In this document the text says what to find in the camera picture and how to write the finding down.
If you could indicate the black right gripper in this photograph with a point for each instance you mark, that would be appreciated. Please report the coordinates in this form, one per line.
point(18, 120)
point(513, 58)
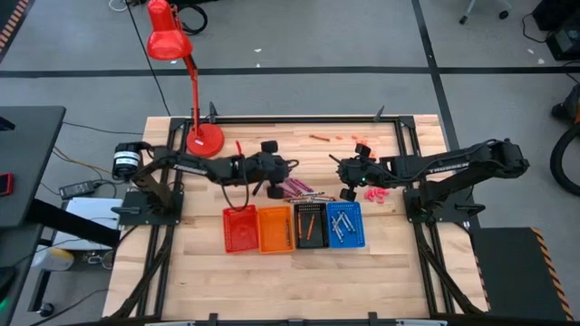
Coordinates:
point(360, 172)

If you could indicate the purple crayon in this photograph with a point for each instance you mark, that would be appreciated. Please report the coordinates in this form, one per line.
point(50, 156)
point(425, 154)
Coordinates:
point(300, 185)
point(306, 184)
point(292, 188)

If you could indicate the red plastic basket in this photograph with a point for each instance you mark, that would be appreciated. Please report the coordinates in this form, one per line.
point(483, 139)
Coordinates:
point(240, 228)

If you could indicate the black desk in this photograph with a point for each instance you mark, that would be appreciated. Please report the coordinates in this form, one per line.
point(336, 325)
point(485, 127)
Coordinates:
point(27, 158)

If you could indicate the orange plastic basket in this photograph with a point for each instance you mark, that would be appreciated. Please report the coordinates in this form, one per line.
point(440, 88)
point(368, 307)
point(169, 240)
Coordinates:
point(272, 231)

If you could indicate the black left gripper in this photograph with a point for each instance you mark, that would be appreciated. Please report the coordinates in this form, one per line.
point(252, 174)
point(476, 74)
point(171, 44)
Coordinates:
point(272, 168)

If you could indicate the white box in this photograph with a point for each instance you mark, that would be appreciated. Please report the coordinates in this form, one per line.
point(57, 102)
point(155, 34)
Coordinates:
point(90, 208)

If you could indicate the black plastic basket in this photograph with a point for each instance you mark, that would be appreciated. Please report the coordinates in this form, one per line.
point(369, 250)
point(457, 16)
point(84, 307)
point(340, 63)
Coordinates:
point(322, 242)

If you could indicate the small red strip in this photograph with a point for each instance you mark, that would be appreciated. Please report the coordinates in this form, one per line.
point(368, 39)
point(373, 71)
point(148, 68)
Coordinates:
point(238, 148)

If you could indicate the orange crayon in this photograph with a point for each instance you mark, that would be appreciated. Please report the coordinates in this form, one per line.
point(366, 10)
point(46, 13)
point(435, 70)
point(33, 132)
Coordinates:
point(319, 137)
point(299, 225)
point(311, 227)

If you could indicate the black equipment case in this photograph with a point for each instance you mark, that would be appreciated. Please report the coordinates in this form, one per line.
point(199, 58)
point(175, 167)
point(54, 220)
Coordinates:
point(562, 41)

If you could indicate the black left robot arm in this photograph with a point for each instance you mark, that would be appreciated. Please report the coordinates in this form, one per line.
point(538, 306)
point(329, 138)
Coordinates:
point(195, 165)

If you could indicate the black hazard-striped platform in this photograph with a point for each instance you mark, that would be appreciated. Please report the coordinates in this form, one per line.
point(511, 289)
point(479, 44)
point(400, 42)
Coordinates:
point(512, 271)

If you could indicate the office chair wheeled base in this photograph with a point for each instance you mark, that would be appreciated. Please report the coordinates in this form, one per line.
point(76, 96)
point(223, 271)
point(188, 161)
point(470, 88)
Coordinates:
point(503, 14)

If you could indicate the hazard-striped floor mat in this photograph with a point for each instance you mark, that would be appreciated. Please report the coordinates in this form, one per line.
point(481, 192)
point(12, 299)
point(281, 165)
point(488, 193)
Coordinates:
point(13, 22)

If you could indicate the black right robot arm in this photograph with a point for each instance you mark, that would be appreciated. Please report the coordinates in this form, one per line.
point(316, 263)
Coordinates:
point(453, 165)

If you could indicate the gray crayon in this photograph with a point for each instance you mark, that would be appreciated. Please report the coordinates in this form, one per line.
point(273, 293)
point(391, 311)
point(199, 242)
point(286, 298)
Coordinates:
point(337, 228)
point(343, 222)
point(349, 222)

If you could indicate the blue plastic basket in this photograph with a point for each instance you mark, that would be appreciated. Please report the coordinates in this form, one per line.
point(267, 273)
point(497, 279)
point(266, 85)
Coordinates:
point(358, 237)

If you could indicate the red desk lamp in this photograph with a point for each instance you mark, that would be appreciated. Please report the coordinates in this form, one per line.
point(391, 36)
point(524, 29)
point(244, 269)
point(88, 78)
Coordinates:
point(168, 43)

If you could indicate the yellow gray vacuum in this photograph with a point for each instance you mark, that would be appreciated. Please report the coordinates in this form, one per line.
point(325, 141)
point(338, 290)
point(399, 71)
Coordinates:
point(572, 104)

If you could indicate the black power adapter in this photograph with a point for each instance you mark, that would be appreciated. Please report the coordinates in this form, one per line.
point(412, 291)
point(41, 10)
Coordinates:
point(77, 189)

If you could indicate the white yellow round device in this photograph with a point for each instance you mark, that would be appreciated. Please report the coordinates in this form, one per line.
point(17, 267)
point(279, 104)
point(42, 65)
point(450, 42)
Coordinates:
point(54, 259)

